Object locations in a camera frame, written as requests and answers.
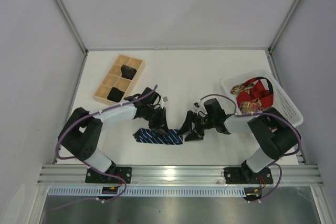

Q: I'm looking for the navy blue striped tie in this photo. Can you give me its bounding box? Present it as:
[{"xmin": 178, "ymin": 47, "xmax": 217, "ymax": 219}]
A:
[{"xmin": 133, "ymin": 128, "xmax": 183, "ymax": 145}]

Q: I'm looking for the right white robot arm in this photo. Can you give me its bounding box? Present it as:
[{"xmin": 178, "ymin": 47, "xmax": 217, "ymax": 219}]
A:
[{"xmin": 178, "ymin": 98, "xmax": 301, "ymax": 180}]

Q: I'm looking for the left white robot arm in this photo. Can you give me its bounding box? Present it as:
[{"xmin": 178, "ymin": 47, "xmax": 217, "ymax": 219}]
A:
[{"xmin": 56, "ymin": 87, "xmax": 169, "ymax": 177}]

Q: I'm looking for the rolled black tie lower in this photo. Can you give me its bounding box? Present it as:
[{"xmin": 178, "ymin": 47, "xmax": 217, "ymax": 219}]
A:
[{"xmin": 107, "ymin": 87, "xmax": 124, "ymax": 102}]

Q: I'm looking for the rolled black tie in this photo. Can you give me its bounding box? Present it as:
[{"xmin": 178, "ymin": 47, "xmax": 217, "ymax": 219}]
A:
[
  {"xmin": 121, "ymin": 65, "xmax": 137, "ymax": 80},
  {"xmin": 107, "ymin": 87, "xmax": 124, "ymax": 102}
]

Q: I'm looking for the gold patterned tie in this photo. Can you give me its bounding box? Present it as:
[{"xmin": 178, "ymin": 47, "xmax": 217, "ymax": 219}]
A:
[{"xmin": 230, "ymin": 83, "xmax": 262, "ymax": 114}]

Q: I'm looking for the rolled black tie upper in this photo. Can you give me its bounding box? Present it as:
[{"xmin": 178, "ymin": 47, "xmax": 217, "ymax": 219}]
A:
[{"xmin": 121, "ymin": 65, "xmax": 137, "ymax": 80}]

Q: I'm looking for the wooden compartment organizer box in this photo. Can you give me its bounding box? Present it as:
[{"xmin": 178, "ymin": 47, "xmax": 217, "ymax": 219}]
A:
[{"xmin": 93, "ymin": 54, "xmax": 145, "ymax": 105}]

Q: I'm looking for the red tie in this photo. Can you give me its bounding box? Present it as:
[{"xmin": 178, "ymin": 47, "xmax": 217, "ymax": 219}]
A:
[{"xmin": 236, "ymin": 77, "xmax": 274, "ymax": 108}]

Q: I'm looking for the white plastic basket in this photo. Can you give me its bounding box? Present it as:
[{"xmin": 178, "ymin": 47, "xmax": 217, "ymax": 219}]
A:
[{"xmin": 221, "ymin": 68, "xmax": 303, "ymax": 127}]

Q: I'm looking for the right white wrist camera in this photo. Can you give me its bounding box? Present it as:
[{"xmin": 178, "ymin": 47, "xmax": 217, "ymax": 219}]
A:
[{"xmin": 193, "ymin": 101, "xmax": 206, "ymax": 113}]

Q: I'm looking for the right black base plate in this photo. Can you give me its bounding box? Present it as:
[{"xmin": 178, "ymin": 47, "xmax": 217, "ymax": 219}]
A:
[{"xmin": 223, "ymin": 167, "xmax": 274, "ymax": 185}]

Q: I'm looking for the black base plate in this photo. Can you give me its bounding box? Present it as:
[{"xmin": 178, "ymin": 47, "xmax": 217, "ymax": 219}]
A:
[
  {"xmin": 85, "ymin": 166, "xmax": 132, "ymax": 184},
  {"xmin": 223, "ymin": 167, "xmax": 274, "ymax": 185}
]

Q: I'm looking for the white slotted cable duct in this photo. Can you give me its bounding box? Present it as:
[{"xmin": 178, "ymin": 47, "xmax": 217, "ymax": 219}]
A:
[{"xmin": 48, "ymin": 186, "xmax": 246, "ymax": 197}]

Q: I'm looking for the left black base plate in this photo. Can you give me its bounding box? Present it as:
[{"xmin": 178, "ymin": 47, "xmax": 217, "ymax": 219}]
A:
[{"xmin": 85, "ymin": 166, "xmax": 132, "ymax": 184}]

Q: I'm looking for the aluminium mounting rail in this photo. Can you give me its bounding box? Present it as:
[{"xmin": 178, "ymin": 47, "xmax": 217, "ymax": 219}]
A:
[{"xmin": 37, "ymin": 164, "xmax": 323, "ymax": 187}]

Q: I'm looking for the left aluminium frame post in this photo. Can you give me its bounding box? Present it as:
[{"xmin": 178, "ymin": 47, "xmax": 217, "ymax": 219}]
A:
[{"xmin": 52, "ymin": 0, "xmax": 88, "ymax": 56}]

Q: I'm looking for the aluminium frame post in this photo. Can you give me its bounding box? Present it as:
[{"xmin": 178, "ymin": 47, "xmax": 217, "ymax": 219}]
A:
[
  {"xmin": 52, "ymin": 0, "xmax": 88, "ymax": 56},
  {"xmin": 268, "ymin": 0, "xmax": 302, "ymax": 55}
]

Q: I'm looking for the right aluminium frame post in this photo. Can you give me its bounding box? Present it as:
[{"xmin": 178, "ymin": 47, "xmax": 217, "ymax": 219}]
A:
[{"xmin": 268, "ymin": 0, "xmax": 302, "ymax": 55}]

